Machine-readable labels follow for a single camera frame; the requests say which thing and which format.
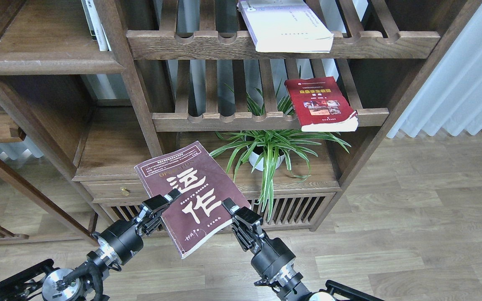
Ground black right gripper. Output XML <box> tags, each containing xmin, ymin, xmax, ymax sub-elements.
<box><xmin>222</xmin><ymin>198</ymin><xmax>296</xmax><ymax>283</ymax></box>

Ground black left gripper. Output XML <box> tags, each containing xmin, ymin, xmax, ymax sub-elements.
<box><xmin>92</xmin><ymin>189</ymin><xmax>182</xmax><ymax>265</ymax></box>

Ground maroon book white characters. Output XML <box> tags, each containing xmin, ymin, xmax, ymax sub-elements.
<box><xmin>135</xmin><ymin>141</ymin><xmax>251</xmax><ymax>258</ymax></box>

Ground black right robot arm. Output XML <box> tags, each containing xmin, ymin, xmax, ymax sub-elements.
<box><xmin>223</xmin><ymin>198</ymin><xmax>378</xmax><ymax>301</ymax></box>

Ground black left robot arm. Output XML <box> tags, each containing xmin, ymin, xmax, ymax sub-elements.
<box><xmin>0</xmin><ymin>189</ymin><xmax>180</xmax><ymax>301</ymax></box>

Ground upright white books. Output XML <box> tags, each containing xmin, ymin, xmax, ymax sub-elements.
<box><xmin>82</xmin><ymin>0</ymin><xmax>111</xmax><ymax>51</ymax></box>

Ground brass drawer knob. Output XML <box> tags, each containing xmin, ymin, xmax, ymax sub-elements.
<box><xmin>120</xmin><ymin>187</ymin><xmax>130</xmax><ymax>196</ymax></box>

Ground white plant pot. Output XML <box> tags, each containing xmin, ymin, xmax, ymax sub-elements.
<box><xmin>249</xmin><ymin>147</ymin><xmax>285</xmax><ymax>171</ymax></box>

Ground green spider plant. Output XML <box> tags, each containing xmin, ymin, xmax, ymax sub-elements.
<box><xmin>208</xmin><ymin>77</ymin><xmax>351</xmax><ymax>222</ymax></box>

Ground dark wooden bookshelf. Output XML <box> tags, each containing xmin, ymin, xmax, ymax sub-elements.
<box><xmin>0</xmin><ymin>0</ymin><xmax>482</xmax><ymax>231</ymax></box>

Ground red book with photo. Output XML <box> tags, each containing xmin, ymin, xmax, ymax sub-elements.
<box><xmin>285</xmin><ymin>77</ymin><xmax>359</xmax><ymax>132</ymax></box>

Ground white paperback book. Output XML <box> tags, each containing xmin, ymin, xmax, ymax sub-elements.
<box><xmin>237</xmin><ymin>0</ymin><xmax>333</xmax><ymax>53</ymax></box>

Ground white curtain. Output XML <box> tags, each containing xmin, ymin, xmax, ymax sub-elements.
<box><xmin>387</xmin><ymin>4</ymin><xmax>482</xmax><ymax>138</ymax></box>

